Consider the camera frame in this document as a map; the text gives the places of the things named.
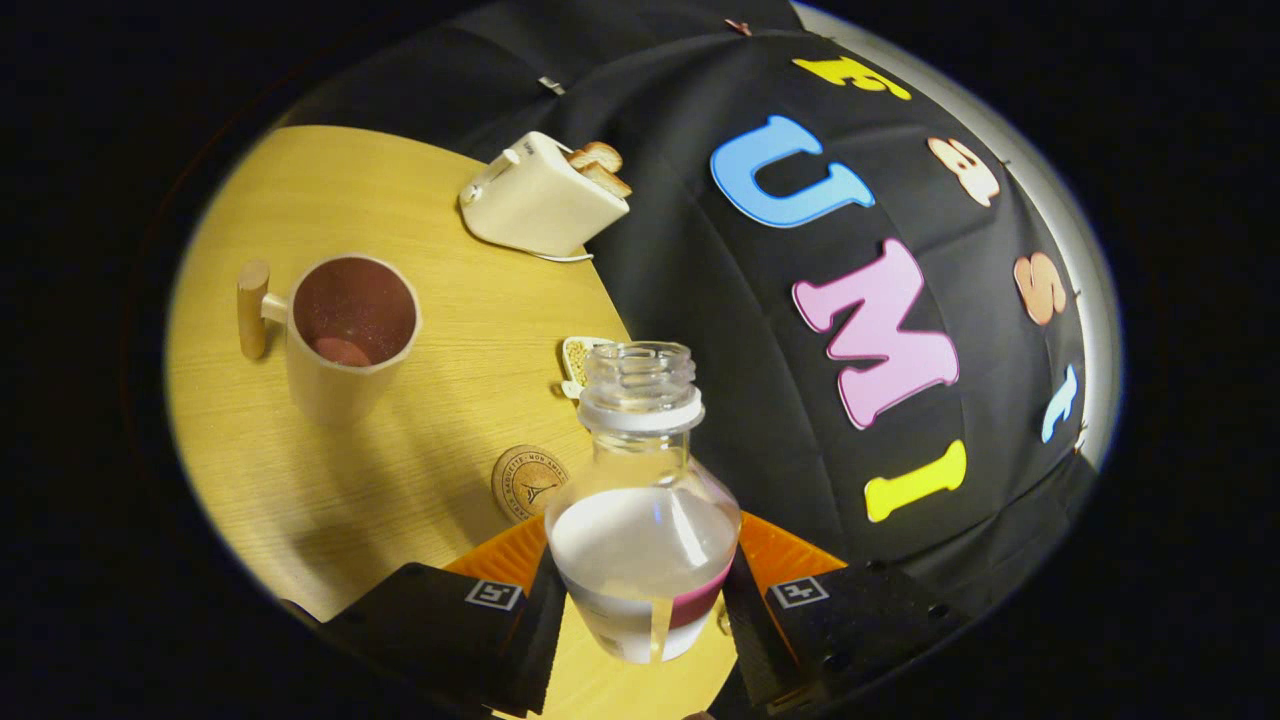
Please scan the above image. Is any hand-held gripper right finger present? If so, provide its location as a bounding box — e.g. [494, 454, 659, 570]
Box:
[722, 512, 966, 709]

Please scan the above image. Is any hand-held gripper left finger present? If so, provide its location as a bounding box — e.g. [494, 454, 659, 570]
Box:
[320, 515, 569, 716]

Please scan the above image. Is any clear plastic juice bottle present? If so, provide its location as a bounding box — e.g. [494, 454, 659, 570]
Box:
[545, 341, 743, 665]

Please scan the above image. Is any round cork coaster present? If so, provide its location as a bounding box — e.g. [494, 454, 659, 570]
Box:
[491, 445, 571, 524]

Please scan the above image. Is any cream cup with wooden handle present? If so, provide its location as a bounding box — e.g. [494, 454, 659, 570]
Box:
[236, 253, 423, 429]

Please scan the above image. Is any wooden table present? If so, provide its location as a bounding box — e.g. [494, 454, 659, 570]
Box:
[165, 125, 741, 720]

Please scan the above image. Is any white divided seasoning dish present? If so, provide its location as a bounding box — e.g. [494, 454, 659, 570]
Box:
[558, 336, 616, 401]

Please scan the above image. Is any black backdrop cloth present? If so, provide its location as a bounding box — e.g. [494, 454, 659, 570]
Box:
[290, 0, 1101, 621]

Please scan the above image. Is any cream toaster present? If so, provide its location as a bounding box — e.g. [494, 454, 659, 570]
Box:
[459, 131, 633, 259]

